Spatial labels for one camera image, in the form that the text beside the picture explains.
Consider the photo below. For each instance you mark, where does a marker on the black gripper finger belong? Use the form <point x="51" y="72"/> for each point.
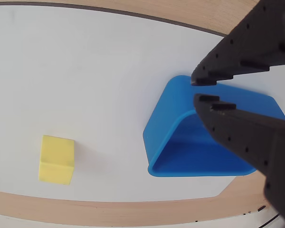
<point x="247" y="137"/>
<point x="251" y="42"/>

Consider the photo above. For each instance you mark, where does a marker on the large white work mat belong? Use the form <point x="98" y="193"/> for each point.
<point x="85" y="83"/>

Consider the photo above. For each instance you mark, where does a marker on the blue rectangular plastic bin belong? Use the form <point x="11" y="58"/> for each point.
<point x="171" y="114"/>

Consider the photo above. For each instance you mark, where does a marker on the yellow cube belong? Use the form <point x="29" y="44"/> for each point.
<point x="57" y="156"/>

